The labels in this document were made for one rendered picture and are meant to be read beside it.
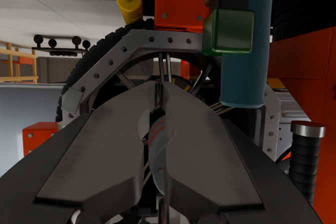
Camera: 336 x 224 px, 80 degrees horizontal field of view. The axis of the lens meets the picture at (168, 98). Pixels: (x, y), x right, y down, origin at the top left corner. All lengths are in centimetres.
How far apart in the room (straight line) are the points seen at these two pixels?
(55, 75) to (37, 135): 1102
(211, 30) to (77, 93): 38
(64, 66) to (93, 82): 1090
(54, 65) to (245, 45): 1144
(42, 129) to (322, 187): 82
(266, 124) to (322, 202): 36
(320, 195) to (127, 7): 80
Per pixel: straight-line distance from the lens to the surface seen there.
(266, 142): 60
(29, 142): 58
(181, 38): 50
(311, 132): 36
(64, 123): 30
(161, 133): 41
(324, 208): 86
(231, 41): 20
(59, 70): 1148
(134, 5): 52
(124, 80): 59
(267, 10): 44
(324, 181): 83
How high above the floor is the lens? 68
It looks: 7 degrees up
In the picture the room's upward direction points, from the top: 178 degrees counter-clockwise
